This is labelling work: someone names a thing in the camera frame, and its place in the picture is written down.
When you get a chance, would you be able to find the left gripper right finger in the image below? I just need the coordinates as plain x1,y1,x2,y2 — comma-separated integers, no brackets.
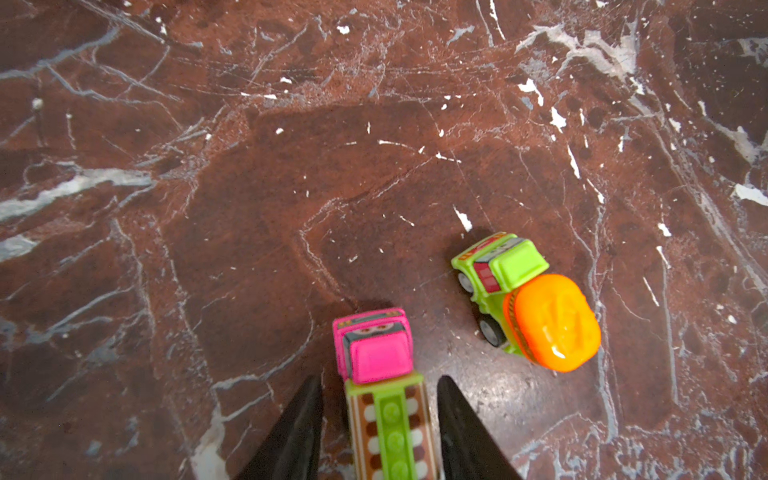
437,375,522,480

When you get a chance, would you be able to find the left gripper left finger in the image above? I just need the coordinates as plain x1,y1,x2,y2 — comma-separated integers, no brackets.
236,375,323,480

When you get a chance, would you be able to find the green pink toy car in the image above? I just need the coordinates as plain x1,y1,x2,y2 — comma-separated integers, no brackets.
332,308,441,479

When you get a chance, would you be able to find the orange toy car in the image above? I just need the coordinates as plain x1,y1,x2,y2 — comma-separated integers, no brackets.
451,232,601,372

